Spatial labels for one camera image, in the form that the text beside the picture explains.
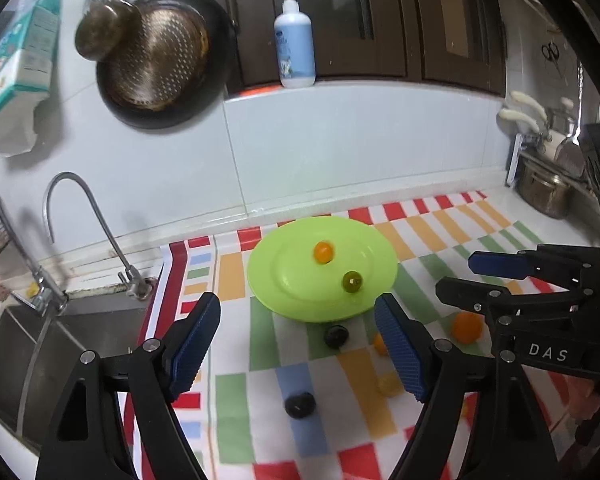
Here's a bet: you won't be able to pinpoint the large orange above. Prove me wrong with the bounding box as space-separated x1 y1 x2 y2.
451 311 484 344

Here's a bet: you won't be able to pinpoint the brown longan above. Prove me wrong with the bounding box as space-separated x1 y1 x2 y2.
377 372 404 398

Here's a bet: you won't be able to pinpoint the small orange back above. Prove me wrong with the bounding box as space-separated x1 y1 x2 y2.
372 333 389 356

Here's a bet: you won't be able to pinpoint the small orange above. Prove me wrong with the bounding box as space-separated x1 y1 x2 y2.
313 240 335 264
372 333 389 356

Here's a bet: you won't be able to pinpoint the green tomato front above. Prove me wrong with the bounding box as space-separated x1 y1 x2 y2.
341 271 363 294

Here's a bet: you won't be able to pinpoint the dark plum back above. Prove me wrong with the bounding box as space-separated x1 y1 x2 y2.
323 324 349 350

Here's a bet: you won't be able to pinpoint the dark plum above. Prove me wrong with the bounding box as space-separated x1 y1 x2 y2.
323 324 349 350
284 391 316 419

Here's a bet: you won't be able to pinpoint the large chrome kitchen faucet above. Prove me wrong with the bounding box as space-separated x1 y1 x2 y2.
0 181 70 317

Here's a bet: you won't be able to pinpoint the steel cooking pot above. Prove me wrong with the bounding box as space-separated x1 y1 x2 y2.
517 158 574 220

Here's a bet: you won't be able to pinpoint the steel sink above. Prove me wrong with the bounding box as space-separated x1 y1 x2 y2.
0 292 149 451

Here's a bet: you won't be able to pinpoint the metal spatula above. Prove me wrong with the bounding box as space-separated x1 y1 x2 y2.
557 60 585 179

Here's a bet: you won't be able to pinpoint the dish rack shelf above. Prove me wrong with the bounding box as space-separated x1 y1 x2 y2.
506 133 590 193

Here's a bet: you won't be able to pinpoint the thin gooseneck faucet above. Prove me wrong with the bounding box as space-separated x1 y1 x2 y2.
42 171 157 302

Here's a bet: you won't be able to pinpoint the green plate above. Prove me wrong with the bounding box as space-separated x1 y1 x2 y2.
247 217 399 323

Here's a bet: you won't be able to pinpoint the colourful striped tablecloth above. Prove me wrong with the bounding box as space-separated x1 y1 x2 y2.
122 190 600 480

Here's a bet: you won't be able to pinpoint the blue soap pump bottle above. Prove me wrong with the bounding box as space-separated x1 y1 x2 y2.
274 0 316 89

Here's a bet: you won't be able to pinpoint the black frying pan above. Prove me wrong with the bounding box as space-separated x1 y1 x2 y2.
96 0 237 130

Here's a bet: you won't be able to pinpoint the teal paper towel box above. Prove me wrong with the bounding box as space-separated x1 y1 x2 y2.
0 0 60 133

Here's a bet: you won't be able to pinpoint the cream handled pot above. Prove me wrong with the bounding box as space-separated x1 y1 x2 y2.
498 91 577 154

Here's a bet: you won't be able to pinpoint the black scissors on wall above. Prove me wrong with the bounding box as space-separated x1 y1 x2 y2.
541 41 562 77

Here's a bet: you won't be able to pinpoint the dark wooden window frame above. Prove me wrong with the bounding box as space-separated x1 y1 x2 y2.
216 0 505 96

